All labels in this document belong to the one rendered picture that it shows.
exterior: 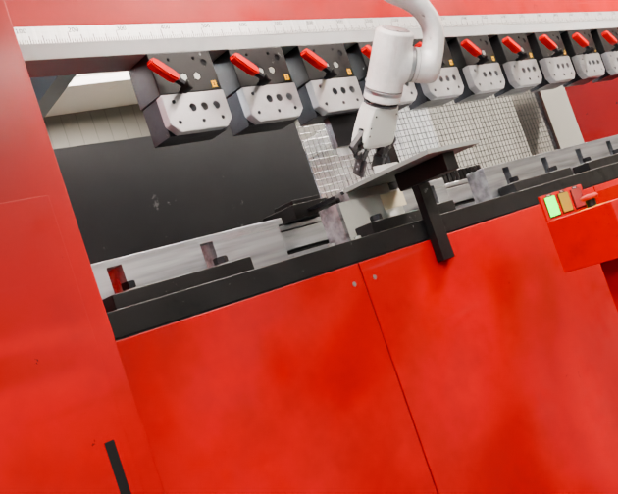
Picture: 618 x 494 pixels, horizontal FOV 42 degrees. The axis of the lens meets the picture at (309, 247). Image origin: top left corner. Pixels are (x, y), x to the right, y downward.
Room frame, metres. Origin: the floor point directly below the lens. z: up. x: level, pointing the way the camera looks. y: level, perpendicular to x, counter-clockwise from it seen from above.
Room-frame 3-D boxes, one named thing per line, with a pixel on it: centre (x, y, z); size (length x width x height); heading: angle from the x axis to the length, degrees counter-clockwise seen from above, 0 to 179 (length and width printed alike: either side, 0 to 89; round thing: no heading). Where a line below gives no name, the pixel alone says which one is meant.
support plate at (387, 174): (1.77, -0.27, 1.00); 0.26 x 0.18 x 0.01; 42
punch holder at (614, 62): (2.80, -1.20, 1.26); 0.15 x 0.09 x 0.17; 132
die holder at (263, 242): (1.52, 0.24, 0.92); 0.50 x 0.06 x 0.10; 132
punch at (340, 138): (1.89, -0.17, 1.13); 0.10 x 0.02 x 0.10; 132
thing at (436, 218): (1.75, -0.29, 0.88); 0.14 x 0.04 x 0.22; 42
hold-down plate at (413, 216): (1.87, -0.24, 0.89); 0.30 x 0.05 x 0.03; 132
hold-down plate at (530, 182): (2.24, -0.66, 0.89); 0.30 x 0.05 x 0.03; 132
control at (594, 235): (1.82, -0.65, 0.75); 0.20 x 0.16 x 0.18; 133
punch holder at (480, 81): (2.27, -0.60, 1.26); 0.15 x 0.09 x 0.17; 132
